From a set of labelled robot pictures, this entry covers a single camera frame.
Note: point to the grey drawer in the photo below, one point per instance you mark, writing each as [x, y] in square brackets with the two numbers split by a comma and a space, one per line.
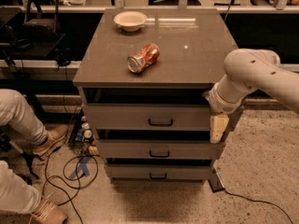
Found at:
[160, 150]
[158, 172]
[147, 117]

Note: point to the white bowl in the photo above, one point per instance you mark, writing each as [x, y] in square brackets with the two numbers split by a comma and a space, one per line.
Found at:
[130, 21]

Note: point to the crushed red soda can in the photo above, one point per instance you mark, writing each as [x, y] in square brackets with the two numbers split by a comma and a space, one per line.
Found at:
[140, 60]

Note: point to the person leg white trousers upper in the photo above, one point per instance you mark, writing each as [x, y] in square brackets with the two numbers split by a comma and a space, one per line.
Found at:
[15, 112]

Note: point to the black floor power box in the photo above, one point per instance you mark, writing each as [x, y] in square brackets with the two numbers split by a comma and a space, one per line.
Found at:
[215, 182]

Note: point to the grey drawer cabinet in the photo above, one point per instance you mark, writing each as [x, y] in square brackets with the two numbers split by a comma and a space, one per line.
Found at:
[193, 44]

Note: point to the tan shoe lower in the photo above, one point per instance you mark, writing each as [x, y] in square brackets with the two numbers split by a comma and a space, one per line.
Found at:
[48, 212]

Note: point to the black bag with handles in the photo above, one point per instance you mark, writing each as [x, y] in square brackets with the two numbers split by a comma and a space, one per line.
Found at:
[36, 25]

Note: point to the grey bottom drawer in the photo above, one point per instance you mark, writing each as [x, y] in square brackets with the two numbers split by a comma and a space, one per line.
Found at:
[158, 172]

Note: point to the grey top drawer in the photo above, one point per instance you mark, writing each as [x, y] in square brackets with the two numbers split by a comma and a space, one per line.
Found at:
[147, 117]

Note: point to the person leg white trousers lower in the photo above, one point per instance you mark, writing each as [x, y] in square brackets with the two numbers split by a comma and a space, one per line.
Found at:
[15, 194]

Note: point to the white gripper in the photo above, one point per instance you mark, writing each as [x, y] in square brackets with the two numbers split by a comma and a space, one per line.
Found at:
[221, 104]

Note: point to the grey middle drawer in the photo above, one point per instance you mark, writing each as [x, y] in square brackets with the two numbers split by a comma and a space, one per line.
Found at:
[160, 150]

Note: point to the person leg white trousers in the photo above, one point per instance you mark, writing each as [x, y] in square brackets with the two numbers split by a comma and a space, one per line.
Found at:
[15, 112]
[15, 194]

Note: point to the tan shoe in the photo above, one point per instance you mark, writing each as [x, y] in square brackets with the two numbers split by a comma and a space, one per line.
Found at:
[48, 212]
[54, 138]

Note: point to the blue tape on floor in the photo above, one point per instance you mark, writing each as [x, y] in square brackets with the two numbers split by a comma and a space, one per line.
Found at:
[81, 169]

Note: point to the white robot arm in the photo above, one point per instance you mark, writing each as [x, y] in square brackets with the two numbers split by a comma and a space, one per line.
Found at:
[246, 71]

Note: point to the tan shoe upper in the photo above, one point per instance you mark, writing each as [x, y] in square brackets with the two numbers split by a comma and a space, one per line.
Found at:
[54, 138]

